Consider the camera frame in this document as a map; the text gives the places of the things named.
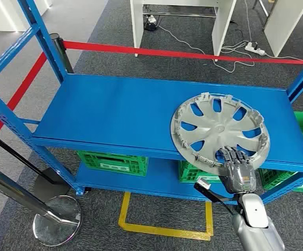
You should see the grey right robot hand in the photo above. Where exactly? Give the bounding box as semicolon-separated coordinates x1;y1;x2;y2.
216;145;258;197

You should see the grey plastic wheel cover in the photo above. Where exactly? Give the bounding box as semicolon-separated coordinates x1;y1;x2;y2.
170;92;271;177

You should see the blue metal shelf rack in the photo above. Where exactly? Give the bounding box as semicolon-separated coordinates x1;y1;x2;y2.
0;0;303;205

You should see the white power strip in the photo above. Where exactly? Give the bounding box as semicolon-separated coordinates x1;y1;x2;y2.
245;41;266;56

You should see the red barrier belt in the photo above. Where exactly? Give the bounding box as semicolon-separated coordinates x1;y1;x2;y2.
0;52;48;153
63;40;303;65

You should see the black electronic device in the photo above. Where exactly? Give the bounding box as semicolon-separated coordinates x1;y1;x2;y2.
144;14;159;32

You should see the white display plinth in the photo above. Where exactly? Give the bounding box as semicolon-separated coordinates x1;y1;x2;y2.
0;0;53;32

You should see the black camera bracket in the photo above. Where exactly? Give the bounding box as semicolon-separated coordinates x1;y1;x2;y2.
193;182;235;216

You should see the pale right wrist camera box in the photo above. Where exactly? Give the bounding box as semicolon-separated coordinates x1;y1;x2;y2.
196;177;213;191

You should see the white cable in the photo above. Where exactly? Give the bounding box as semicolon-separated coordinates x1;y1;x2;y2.
265;52;303;62
158;24;255;74

